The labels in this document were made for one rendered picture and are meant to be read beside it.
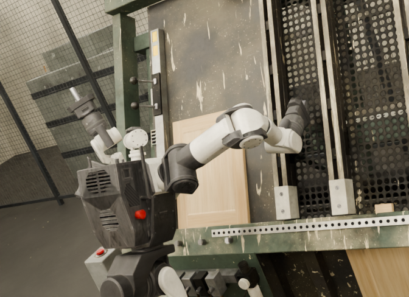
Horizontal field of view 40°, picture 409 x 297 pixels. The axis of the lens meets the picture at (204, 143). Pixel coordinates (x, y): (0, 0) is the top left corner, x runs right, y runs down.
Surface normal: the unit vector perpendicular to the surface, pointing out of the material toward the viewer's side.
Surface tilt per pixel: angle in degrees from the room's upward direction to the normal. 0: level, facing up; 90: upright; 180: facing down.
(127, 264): 22
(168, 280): 90
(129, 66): 90
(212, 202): 58
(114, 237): 82
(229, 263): 90
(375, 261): 90
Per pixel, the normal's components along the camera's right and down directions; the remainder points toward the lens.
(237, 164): -0.61, -0.09
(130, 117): 0.79, -0.15
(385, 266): -0.48, 0.45
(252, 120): 0.25, -0.50
